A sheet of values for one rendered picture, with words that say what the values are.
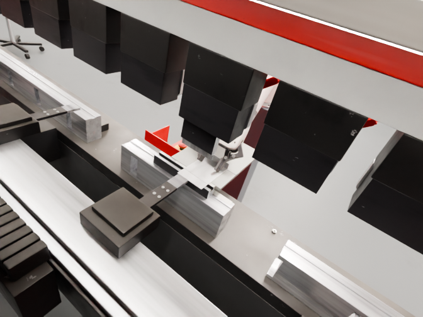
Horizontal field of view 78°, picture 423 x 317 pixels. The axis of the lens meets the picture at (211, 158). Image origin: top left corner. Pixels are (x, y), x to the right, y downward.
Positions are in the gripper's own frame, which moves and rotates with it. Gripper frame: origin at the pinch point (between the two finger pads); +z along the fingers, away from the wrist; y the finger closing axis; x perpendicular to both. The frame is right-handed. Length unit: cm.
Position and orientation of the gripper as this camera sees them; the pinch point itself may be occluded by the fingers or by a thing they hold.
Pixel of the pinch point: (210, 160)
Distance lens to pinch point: 75.5
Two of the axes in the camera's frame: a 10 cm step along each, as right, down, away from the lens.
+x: 2.8, 2.2, 9.3
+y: 8.0, 4.9, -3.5
